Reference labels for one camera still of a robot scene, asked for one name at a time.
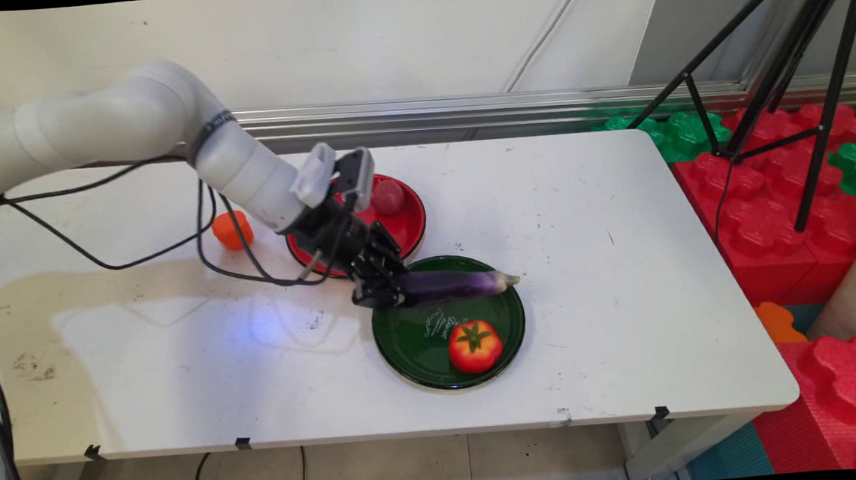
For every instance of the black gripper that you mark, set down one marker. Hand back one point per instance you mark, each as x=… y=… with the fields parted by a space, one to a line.
x=333 y=235

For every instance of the purple toy eggplant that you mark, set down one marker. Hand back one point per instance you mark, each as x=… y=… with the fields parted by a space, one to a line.
x=454 y=285

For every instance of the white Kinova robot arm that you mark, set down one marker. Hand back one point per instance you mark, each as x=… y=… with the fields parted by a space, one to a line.
x=126 y=118

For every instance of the red round plate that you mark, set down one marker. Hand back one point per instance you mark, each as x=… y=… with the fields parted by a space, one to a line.
x=406 y=226

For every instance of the dark red toy apple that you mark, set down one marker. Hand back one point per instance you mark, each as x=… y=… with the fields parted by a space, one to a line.
x=389 y=197

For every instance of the dark green round plate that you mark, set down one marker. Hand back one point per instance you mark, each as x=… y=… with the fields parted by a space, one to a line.
x=420 y=346

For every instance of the red toy tomato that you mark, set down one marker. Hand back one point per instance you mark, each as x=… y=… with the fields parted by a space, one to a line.
x=475 y=347

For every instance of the small orange cup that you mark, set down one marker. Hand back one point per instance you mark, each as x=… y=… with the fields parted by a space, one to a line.
x=230 y=227

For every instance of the black table edge clip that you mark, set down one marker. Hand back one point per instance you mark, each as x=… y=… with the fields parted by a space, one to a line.
x=95 y=452
x=243 y=443
x=660 y=418

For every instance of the white table leg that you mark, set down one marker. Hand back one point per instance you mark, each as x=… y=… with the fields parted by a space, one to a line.
x=676 y=448

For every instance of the large red foam block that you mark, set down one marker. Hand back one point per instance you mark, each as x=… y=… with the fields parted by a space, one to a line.
x=766 y=231

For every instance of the teal foam floor mat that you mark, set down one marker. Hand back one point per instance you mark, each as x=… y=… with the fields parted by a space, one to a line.
x=729 y=456

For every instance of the orange foam piece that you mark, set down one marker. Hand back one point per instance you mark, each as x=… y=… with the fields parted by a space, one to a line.
x=778 y=325

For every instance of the teal foam block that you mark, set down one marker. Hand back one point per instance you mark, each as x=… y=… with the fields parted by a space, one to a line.
x=801 y=313

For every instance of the red foam block with knobs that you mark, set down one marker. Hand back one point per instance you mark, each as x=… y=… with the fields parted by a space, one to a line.
x=846 y=399

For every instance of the wrist camera box with mount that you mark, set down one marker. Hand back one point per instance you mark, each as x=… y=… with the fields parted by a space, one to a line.
x=333 y=175

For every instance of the aluminium wall rail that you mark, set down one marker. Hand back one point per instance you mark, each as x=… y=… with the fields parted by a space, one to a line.
x=464 y=109

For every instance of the black camera tripod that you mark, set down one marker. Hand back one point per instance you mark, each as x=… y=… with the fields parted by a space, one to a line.
x=798 y=41

